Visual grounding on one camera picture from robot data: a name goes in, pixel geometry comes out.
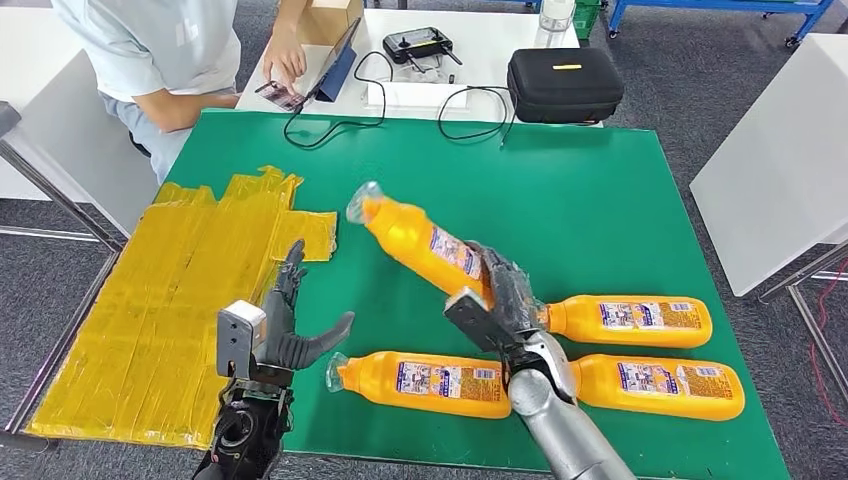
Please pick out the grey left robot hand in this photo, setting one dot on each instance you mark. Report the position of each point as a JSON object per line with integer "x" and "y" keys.
{"x": 291, "y": 348}

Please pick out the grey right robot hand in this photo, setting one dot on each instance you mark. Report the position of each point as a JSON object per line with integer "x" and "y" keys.
{"x": 513, "y": 298}

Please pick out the person's left hand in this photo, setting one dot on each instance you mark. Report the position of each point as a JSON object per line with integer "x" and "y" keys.
{"x": 285, "y": 63}

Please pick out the orange detergent bottle clear cap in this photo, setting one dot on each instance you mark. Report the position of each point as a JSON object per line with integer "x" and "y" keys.
{"x": 371, "y": 384}
{"x": 411, "y": 238}
{"x": 596, "y": 384}
{"x": 576, "y": 318}

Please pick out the person's left forearm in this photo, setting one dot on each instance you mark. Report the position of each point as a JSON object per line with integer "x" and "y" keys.
{"x": 291, "y": 16}

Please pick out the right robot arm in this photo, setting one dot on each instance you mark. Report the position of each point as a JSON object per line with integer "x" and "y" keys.
{"x": 563, "y": 424}

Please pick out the person's right forearm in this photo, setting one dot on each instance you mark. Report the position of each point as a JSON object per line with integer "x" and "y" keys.
{"x": 179, "y": 111}

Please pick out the smartphone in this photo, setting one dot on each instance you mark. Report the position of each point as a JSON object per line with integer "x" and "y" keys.
{"x": 281, "y": 100}

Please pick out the tablet in blue case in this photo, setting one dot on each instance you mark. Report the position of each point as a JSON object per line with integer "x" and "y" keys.
{"x": 338, "y": 73}

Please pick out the brown cardboard box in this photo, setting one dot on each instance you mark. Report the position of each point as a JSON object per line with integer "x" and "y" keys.
{"x": 328, "y": 23}

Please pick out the black remote controller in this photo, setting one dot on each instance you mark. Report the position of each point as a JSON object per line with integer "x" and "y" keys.
{"x": 414, "y": 45}

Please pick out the person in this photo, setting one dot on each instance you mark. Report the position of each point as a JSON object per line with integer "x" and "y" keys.
{"x": 152, "y": 46}

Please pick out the clear plastic stand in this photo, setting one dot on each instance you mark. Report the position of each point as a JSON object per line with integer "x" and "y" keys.
{"x": 424, "y": 71}

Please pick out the yellow tape mat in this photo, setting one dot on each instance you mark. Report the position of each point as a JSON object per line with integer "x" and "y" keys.
{"x": 152, "y": 298}

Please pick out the black chair seat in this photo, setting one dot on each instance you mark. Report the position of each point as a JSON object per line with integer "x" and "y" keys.
{"x": 139, "y": 144}

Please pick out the white table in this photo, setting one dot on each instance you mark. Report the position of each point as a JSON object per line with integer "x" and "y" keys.
{"x": 40, "y": 53}
{"x": 775, "y": 166}
{"x": 490, "y": 40}

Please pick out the black carry case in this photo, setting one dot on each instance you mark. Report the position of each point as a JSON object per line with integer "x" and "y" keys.
{"x": 563, "y": 86}

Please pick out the blue shelf cart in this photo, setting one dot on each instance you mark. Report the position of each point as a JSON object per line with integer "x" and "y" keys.
{"x": 523, "y": 5}
{"x": 715, "y": 6}

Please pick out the green plastic crate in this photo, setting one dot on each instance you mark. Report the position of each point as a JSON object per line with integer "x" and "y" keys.
{"x": 586, "y": 20}

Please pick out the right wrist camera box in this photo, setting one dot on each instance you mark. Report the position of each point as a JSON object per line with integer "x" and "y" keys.
{"x": 477, "y": 324}

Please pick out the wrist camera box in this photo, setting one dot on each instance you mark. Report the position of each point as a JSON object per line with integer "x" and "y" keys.
{"x": 238, "y": 338}
{"x": 477, "y": 324}

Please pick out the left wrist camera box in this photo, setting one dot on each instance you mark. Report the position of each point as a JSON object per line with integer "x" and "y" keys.
{"x": 238, "y": 338}

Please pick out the grey metal table frame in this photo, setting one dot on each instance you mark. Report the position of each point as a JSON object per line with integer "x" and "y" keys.
{"x": 60, "y": 199}
{"x": 811, "y": 328}

